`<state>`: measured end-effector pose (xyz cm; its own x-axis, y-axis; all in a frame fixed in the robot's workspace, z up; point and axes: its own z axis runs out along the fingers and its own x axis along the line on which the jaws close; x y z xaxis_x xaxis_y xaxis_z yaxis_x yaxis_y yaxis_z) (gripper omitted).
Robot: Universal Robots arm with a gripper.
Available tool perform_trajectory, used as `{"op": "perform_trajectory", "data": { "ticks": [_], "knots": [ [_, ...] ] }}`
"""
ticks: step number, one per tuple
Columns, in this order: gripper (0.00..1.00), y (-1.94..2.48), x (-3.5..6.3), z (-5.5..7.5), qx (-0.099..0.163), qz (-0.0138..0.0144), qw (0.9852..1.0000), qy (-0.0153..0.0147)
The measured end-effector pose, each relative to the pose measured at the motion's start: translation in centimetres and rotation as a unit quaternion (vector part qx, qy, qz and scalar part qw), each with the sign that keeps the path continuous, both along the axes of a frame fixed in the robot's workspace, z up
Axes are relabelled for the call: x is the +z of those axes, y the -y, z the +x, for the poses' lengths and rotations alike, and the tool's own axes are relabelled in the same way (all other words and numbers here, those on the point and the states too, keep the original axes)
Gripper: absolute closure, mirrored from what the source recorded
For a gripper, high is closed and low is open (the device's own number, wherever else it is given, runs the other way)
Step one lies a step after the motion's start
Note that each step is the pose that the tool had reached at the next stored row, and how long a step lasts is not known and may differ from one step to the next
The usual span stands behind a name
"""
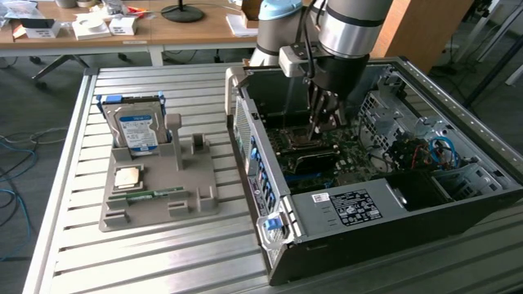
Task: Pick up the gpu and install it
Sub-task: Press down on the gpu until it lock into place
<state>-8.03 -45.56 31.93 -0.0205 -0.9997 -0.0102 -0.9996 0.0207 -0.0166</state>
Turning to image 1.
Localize blue case latch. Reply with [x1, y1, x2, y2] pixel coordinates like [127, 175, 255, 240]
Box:
[263, 215, 289, 231]

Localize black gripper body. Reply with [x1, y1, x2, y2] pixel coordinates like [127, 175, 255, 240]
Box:
[311, 54, 373, 102]

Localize hard disk in blue carrier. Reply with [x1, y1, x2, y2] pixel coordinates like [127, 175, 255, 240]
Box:
[96, 91, 173, 154]

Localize white paper sheet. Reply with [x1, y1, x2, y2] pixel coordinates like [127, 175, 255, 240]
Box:
[226, 13, 259, 37]

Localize black lamp base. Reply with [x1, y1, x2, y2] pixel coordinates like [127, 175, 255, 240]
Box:
[161, 0, 206, 24]

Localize small white box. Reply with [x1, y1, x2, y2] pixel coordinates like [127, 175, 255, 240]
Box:
[108, 17, 139, 36]

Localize CPU chip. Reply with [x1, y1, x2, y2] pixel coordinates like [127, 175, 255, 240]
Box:
[114, 167, 143, 190]

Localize white box with tape roll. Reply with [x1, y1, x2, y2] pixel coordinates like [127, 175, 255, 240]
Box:
[72, 14, 114, 41]

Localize graphics card with metal bracket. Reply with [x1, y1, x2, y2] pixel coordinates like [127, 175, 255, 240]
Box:
[285, 149, 343, 173]

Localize green RAM stick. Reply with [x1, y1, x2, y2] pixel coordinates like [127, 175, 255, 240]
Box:
[108, 186, 186, 203]

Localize grey power supply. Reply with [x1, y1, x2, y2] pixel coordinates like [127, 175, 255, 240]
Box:
[290, 179, 410, 237]

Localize grey parts rack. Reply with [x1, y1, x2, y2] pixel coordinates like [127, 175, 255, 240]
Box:
[99, 113, 225, 233]

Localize black desk leg frame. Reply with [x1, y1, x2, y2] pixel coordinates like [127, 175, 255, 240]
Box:
[31, 55, 92, 89]

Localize black camera cable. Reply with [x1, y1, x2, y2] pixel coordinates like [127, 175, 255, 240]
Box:
[301, 0, 325, 83]

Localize wooden cabinet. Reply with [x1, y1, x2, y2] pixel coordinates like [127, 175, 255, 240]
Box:
[370, 0, 475, 74]

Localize blue wire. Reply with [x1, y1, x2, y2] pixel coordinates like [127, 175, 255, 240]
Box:
[427, 135, 462, 170]

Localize open black PC case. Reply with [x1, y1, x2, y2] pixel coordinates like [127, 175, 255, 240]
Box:
[225, 56, 523, 287]

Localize cardboard box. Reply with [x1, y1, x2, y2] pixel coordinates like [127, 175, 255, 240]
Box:
[241, 0, 263, 21]

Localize CPU socket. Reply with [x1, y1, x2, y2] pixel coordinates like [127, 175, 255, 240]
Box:
[285, 127, 325, 149]

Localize black metal post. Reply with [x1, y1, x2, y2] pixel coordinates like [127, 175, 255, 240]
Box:
[465, 30, 523, 107]

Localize wooden desk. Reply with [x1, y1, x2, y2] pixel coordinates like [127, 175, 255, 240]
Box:
[0, 0, 303, 67]

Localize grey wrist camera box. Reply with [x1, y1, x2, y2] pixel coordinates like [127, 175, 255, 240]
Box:
[279, 43, 321, 78]

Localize white floor cable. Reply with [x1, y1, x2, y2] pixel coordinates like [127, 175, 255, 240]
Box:
[0, 127, 68, 145]

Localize rear fan grille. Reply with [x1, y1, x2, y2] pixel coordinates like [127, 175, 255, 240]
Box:
[234, 96, 263, 173]

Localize white box with black top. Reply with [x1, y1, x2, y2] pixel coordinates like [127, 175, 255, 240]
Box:
[19, 18, 63, 39]

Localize blue floor cable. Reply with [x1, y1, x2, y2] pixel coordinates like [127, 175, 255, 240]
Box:
[0, 134, 39, 263]

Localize green motherboard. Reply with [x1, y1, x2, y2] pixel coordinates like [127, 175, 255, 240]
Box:
[265, 118, 390, 189]

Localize blue expansion slot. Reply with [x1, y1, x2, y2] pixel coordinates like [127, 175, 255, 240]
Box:
[286, 171, 326, 182]

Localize red wire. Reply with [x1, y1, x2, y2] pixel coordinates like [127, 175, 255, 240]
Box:
[410, 143, 427, 168]

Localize black fan shroud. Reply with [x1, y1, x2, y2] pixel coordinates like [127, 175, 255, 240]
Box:
[385, 170, 455, 213]

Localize small silver disk bay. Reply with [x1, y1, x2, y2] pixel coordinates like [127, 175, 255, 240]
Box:
[431, 163, 505, 202]

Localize perforated silver disk bay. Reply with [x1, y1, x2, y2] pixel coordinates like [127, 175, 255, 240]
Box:
[358, 88, 425, 156]

